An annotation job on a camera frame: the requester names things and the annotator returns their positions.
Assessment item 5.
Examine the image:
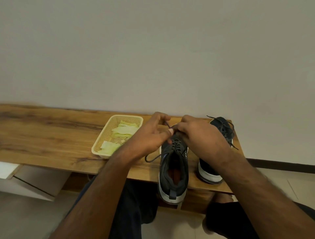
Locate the person's right hand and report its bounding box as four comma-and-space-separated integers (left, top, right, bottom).
172, 115, 237, 173

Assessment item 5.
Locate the person's left hand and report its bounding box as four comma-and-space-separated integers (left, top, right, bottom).
123, 112, 175, 161

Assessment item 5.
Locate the grey shoelace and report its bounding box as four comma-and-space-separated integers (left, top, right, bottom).
206, 115, 239, 151
144, 120, 188, 163

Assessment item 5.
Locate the dark sneaker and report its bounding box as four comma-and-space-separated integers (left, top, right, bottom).
197, 117, 236, 185
158, 124, 189, 205

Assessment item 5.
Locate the person's left forearm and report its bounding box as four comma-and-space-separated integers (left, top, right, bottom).
49, 152, 144, 239

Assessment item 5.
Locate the person's right forearm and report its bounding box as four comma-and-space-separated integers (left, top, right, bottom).
221, 157, 315, 239

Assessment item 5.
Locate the cream plastic mesh basket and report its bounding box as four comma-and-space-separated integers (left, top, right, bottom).
91, 115, 144, 160

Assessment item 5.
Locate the dark baseboard strip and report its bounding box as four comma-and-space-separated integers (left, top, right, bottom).
247, 158, 315, 174

